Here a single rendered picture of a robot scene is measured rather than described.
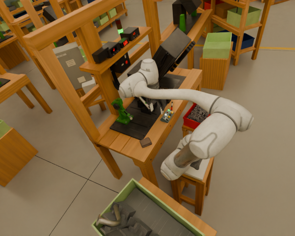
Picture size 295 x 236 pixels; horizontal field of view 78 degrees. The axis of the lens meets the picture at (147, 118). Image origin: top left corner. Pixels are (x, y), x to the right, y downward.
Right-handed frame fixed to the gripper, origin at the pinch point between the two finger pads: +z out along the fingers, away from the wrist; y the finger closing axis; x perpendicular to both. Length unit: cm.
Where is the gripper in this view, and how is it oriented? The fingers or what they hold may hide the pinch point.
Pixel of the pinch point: (157, 109)
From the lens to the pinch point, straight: 140.0
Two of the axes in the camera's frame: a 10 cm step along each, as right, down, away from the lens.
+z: 1.7, 6.9, 7.0
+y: 8.5, 2.6, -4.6
